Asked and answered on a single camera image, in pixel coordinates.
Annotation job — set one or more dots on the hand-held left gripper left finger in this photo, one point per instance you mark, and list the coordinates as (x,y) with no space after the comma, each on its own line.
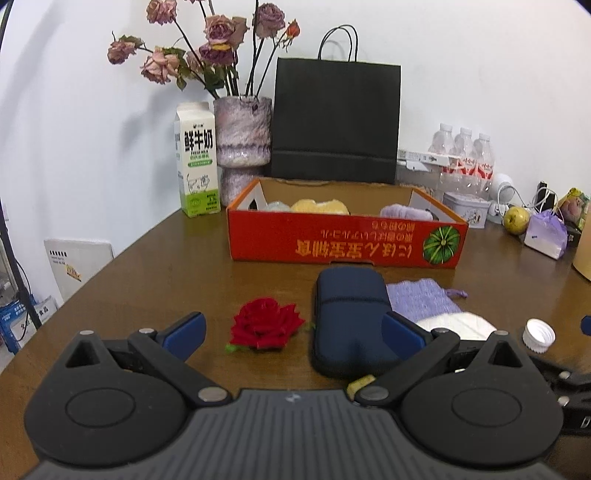
(187,332)

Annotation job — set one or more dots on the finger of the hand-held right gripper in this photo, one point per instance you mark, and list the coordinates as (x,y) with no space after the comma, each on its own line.
(563,379)
(586,325)

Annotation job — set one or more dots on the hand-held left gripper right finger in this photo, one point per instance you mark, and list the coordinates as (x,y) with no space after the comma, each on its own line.
(404,334)

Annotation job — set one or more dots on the purple knitted cloth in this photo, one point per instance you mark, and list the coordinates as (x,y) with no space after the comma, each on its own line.
(415,300)

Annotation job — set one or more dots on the white bottle cap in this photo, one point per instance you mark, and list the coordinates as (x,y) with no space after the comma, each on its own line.
(538,334)

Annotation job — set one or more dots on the navy zip pouch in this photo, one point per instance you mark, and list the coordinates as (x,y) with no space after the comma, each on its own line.
(351,318)

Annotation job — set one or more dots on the white cloth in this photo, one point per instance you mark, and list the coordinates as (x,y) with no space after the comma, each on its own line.
(461,325)

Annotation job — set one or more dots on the red fabric rose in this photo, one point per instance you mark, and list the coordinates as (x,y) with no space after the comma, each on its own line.
(265,323)

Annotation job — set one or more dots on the purple fluffy headband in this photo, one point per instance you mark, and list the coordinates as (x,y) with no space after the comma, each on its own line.
(401,212)

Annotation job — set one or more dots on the red cardboard box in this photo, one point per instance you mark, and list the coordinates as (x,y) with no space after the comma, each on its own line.
(323,240)

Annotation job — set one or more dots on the yellow plush toy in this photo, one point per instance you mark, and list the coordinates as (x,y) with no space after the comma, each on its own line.
(318,206)

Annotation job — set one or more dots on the iridescent plastic bag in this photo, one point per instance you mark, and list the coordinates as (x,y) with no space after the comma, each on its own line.
(277,206)

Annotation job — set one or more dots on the small olive yellow piece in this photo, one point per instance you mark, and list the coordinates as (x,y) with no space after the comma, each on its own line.
(360,385)

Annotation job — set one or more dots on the purple plastic bag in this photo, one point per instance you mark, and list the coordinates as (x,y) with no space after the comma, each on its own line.
(545,235)

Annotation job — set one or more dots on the colourful snack packet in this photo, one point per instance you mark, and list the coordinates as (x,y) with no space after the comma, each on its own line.
(575,207)

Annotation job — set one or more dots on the green apple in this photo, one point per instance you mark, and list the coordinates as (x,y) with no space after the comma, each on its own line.
(516,220)

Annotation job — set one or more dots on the black charger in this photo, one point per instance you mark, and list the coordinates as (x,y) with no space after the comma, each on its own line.
(542,194)

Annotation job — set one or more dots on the pale printed tin box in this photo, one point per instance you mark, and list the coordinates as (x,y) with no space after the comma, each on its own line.
(466,210)

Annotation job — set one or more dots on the small white round device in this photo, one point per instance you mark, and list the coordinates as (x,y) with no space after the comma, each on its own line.
(502,184)

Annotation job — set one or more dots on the blue white carton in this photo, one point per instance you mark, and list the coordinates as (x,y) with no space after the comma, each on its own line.
(23,323)

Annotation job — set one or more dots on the white green milk carton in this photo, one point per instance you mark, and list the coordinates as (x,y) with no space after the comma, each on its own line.
(196,157)

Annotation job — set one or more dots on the clear snack container white lid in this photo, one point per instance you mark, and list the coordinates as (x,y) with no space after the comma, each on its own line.
(427,158)

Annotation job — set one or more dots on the clear water bottle red label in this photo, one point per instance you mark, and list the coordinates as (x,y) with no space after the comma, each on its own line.
(483,154)
(442,143)
(464,147)

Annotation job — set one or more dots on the marbled purple vase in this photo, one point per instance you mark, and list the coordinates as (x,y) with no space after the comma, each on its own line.
(242,134)

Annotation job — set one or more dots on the black paper bag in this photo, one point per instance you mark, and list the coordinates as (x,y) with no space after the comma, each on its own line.
(334,120)

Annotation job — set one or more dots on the dried rose bouquet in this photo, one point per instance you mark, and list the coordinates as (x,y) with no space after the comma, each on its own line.
(221,30)

